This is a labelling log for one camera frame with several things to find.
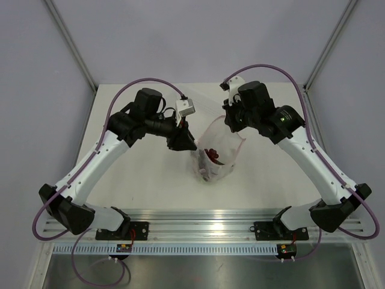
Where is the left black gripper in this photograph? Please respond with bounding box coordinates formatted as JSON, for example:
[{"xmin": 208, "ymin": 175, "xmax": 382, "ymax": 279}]
[{"xmin": 144, "ymin": 111, "xmax": 197, "ymax": 151}]

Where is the red grape bunch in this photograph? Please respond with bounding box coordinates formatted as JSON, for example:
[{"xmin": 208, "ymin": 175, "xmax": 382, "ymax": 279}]
[{"xmin": 205, "ymin": 148, "xmax": 222, "ymax": 165}]

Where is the clear zip top bag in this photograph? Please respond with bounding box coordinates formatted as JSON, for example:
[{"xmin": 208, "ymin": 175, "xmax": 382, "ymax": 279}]
[{"xmin": 191, "ymin": 116, "xmax": 246, "ymax": 183}]

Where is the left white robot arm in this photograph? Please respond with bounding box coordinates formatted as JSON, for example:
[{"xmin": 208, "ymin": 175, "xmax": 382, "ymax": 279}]
[{"xmin": 39, "ymin": 88, "xmax": 197, "ymax": 240}]

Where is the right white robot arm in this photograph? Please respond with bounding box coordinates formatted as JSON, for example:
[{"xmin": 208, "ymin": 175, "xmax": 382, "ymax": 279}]
[{"xmin": 220, "ymin": 76, "xmax": 372, "ymax": 238}]

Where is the white plastic basket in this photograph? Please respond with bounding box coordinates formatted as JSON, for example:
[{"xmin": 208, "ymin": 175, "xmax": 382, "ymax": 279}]
[{"xmin": 181, "ymin": 86, "xmax": 224, "ymax": 117}]

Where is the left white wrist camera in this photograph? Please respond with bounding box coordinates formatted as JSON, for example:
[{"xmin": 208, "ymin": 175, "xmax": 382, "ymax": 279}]
[{"xmin": 175, "ymin": 99, "xmax": 196, "ymax": 119}]

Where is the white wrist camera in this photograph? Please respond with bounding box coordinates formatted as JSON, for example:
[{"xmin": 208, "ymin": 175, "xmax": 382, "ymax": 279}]
[
  {"xmin": 175, "ymin": 99, "xmax": 196, "ymax": 119},
  {"xmin": 220, "ymin": 76, "xmax": 245, "ymax": 106}
]

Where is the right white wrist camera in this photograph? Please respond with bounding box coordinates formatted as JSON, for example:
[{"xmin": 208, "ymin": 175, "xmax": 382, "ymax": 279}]
[{"xmin": 220, "ymin": 76, "xmax": 245, "ymax": 106}]

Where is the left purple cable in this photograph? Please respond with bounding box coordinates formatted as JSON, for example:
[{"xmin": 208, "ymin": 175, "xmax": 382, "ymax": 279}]
[{"xmin": 32, "ymin": 77, "xmax": 186, "ymax": 285}]

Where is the aluminium mounting rail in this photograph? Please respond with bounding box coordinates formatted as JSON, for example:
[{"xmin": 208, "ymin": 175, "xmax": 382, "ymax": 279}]
[{"xmin": 41, "ymin": 209, "xmax": 368, "ymax": 243}]

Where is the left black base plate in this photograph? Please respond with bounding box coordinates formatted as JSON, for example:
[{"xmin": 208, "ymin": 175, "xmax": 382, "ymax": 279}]
[{"xmin": 95, "ymin": 221, "xmax": 149, "ymax": 241}]

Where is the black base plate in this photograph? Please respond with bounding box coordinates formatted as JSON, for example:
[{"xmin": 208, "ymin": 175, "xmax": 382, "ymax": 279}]
[
  {"xmin": 95, "ymin": 221, "xmax": 149, "ymax": 241},
  {"xmin": 249, "ymin": 221, "xmax": 309, "ymax": 241}
]

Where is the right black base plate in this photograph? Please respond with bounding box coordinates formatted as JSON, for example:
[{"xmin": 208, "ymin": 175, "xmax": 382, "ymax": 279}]
[{"xmin": 249, "ymin": 221, "xmax": 309, "ymax": 241}]

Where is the right aluminium frame post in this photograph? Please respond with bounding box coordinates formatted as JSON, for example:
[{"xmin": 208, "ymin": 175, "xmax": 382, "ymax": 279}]
[{"xmin": 303, "ymin": 0, "xmax": 360, "ymax": 93}]

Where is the aluminium frame post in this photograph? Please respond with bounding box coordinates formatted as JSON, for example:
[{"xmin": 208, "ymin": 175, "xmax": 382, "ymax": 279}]
[
  {"xmin": 42, "ymin": 0, "xmax": 98, "ymax": 96},
  {"xmin": 303, "ymin": 0, "xmax": 360, "ymax": 93}
]

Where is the left aluminium frame post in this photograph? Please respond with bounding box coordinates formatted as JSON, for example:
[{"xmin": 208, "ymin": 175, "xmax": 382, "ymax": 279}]
[{"xmin": 42, "ymin": 0, "xmax": 98, "ymax": 96}]

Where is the white slotted cable duct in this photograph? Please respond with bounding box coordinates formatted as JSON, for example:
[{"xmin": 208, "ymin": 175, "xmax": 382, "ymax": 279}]
[{"xmin": 52, "ymin": 243, "xmax": 278, "ymax": 256}]

